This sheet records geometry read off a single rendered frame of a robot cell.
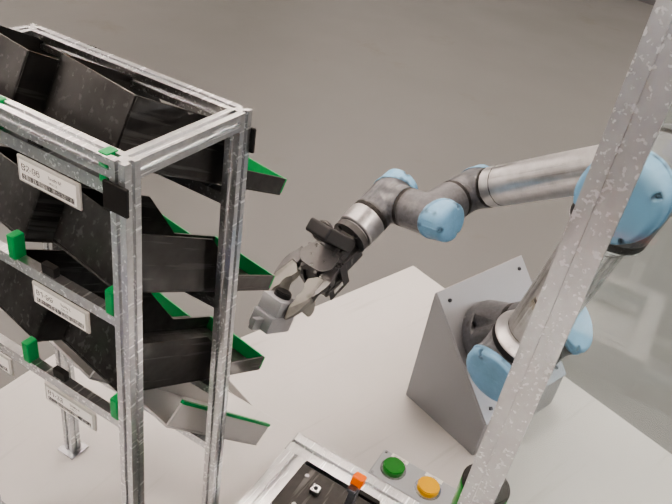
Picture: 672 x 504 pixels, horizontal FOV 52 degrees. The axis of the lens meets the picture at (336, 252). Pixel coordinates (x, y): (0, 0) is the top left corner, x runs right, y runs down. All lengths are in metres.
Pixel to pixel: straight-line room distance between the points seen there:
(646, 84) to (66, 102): 0.56
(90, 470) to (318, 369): 0.53
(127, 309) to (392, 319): 1.14
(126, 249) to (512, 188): 0.74
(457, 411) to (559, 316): 0.97
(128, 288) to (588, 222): 0.44
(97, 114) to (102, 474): 0.82
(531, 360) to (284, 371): 1.06
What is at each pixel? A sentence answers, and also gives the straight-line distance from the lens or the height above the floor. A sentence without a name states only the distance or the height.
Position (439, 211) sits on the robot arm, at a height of 1.39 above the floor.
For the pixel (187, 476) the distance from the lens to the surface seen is 1.39.
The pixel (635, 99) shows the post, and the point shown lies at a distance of 0.47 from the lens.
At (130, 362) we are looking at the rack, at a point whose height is 1.42.
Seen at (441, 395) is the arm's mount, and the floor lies 0.94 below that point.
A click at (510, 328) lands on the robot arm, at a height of 1.26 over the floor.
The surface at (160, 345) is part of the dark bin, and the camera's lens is 0.91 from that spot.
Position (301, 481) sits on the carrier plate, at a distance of 1.26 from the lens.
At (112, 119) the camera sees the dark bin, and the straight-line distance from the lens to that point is 0.73.
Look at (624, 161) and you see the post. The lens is 0.49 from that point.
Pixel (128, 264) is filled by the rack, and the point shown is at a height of 1.55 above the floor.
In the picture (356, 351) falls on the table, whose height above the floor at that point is 0.86.
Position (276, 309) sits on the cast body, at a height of 1.24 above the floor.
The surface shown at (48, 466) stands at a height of 0.86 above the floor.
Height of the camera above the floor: 1.96
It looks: 34 degrees down
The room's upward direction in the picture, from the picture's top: 10 degrees clockwise
